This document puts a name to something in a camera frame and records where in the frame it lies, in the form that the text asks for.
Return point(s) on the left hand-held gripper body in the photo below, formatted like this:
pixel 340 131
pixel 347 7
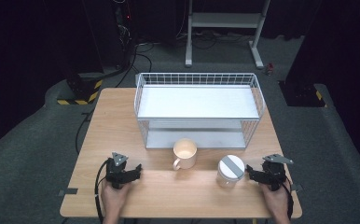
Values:
pixel 116 174

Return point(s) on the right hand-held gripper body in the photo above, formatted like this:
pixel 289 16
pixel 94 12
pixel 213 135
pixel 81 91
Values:
pixel 274 174

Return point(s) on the clear jar with white lid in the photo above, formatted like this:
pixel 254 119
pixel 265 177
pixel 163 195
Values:
pixel 230 169

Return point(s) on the cream mug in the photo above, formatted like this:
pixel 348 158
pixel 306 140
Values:
pixel 185 154

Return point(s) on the person's left hand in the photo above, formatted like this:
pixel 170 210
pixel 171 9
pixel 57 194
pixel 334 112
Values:
pixel 114 199

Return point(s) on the person's right hand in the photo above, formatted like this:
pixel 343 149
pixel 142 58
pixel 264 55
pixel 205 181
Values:
pixel 274 200

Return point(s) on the grey tape piece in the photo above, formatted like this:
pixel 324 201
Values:
pixel 67 192
pixel 297 187

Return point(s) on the black base with striped edge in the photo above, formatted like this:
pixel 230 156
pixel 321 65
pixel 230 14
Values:
pixel 81 90
pixel 302 95

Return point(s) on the small red floor object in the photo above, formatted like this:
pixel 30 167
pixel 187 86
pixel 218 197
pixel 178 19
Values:
pixel 270 69

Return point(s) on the white metal stand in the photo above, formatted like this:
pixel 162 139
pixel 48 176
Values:
pixel 224 21

